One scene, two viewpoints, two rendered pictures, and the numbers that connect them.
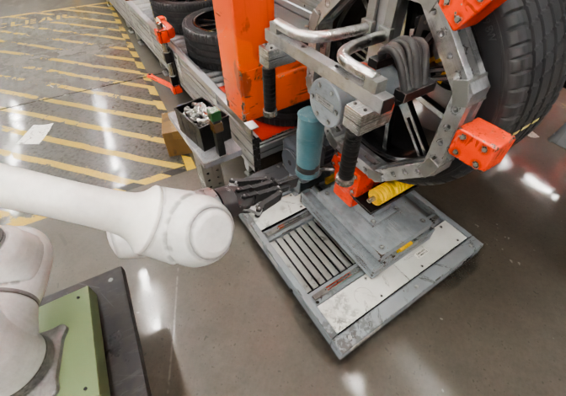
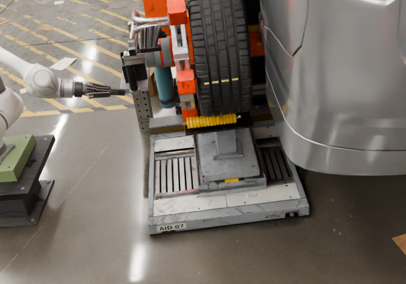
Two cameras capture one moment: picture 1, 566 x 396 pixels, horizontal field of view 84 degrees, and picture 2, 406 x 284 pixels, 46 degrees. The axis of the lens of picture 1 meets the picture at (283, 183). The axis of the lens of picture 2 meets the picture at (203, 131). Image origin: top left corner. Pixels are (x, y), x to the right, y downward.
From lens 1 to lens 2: 178 cm
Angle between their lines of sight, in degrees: 27
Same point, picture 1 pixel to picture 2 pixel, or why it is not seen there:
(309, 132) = (156, 74)
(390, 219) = (230, 159)
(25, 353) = not seen: outside the picture
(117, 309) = (40, 151)
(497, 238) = (339, 213)
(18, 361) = not seen: outside the picture
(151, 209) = (29, 67)
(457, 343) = (234, 256)
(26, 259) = (8, 103)
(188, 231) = (34, 74)
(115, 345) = (31, 164)
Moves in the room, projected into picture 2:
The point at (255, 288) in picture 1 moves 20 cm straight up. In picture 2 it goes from (131, 185) to (124, 159)
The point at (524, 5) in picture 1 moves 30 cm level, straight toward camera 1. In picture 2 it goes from (204, 17) to (135, 37)
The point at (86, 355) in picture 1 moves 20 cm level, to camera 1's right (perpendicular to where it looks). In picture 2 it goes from (16, 157) to (43, 167)
